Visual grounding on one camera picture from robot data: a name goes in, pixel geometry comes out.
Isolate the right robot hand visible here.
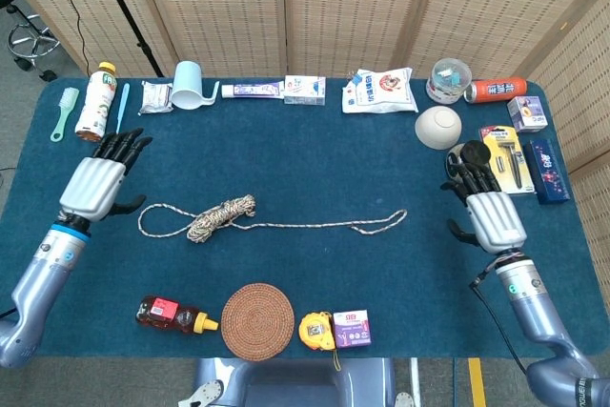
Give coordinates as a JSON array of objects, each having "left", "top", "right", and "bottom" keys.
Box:
[{"left": 439, "top": 158, "right": 528, "bottom": 254}]

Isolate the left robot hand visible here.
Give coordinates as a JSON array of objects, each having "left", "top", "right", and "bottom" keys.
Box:
[{"left": 58, "top": 127, "right": 153, "bottom": 223}]

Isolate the beige braided rope bundle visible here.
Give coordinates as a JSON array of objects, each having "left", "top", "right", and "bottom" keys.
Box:
[{"left": 137, "top": 193, "right": 409, "bottom": 244}]

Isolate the razor in yellow blister pack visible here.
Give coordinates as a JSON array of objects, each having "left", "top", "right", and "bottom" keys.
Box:
[{"left": 478, "top": 125, "right": 537, "bottom": 197}]

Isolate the glass jar black lid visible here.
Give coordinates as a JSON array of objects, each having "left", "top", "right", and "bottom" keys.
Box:
[{"left": 444, "top": 139, "right": 493, "bottom": 184}]

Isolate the dark blue long box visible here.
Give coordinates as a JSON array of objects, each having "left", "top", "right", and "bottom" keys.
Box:
[{"left": 521, "top": 137, "right": 572, "bottom": 206}]

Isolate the white drink bottle yellow cap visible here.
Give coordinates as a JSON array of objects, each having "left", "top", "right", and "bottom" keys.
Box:
[{"left": 73, "top": 61, "right": 119, "bottom": 144}]

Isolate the light blue toothbrush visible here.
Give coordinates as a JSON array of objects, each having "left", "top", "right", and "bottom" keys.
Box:
[{"left": 115, "top": 82, "right": 132, "bottom": 136}]

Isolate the green plastic brush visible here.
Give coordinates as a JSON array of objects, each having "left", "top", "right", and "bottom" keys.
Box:
[{"left": 50, "top": 86, "right": 81, "bottom": 143}]

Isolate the cream ceramic bowl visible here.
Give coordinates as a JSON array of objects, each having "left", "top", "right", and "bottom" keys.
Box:
[{"left": 414, "top": 105, "right": 463, "bottom": 150}]

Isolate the small purple white box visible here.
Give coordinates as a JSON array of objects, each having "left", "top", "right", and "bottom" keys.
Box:
[{"left": 506, "top": 95, "right": 549, "bottom": 134}]

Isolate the orange drink can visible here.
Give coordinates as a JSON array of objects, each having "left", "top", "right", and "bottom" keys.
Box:
[{"left": 463, "top": 76, "right": 529, "bottom": 105}]

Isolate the honey bottle yellow nozzle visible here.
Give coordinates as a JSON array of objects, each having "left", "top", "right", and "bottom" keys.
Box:
[{"left": 134, "top": 295, "right": 220, "bottom": 336}]

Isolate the clear plastic jar of clips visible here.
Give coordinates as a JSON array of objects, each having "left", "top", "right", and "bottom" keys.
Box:
[{"left": 425, "top": 57, "right": 473, "bottom": 106}]

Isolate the chrome base office stool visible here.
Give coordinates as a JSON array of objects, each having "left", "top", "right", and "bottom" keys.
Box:
[{"left": 0, "top": 0, "right": 62, "bottom": 83}]

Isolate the white printed powder bag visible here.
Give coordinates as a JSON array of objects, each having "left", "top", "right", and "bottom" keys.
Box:
[{"left": 341, "top": 67, "right": 419, "bottom": 115}]

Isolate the blue table mat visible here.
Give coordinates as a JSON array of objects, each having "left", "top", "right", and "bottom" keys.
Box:
[{"left": 0, "top": 76, "right": 610, "bottom": 360}]

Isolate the purple soap box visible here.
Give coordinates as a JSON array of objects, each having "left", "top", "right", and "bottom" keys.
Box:
[{"left": 332, "top": 309, "right": 373, "bottom": 350}]

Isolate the white purple toothpaste tube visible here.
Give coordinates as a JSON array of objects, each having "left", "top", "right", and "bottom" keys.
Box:
[{"left": 220, "top": 81, "right": 286, "bottom": 100}]

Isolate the yellow tape measure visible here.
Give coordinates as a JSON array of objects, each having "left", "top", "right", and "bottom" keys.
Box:
[{"left": 297, "top": 311, "right": 342, "bottom": 372}]

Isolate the round woven rattan coaster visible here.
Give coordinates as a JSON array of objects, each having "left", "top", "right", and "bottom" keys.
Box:
[{"left": 220, "top": 282, "right": 296, "bottom": 362}]

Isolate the white blue carton box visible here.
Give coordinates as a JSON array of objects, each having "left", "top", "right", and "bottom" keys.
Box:
[{"left": 283, "top": 74, "right": 328, "bottom": 107}]

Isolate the blue grey robot torso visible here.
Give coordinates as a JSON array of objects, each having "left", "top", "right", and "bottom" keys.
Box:
[{"left": 193, "top": 356, "right": 397, "bottom": 407}]

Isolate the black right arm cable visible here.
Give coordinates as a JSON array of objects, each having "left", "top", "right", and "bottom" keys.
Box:
[{"left": 469, "top": 268, "right": 530, "bottom": 377}]

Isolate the light blue handled cup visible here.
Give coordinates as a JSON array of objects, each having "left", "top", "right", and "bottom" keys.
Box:
[{"left": 170, "top": 60, "right": 221, "bottom": 110}]

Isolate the thin black hanging cable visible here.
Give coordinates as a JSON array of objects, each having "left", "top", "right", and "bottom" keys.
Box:
[{"left": 46, "top": 0, "right": 91, "bottom": 77}]

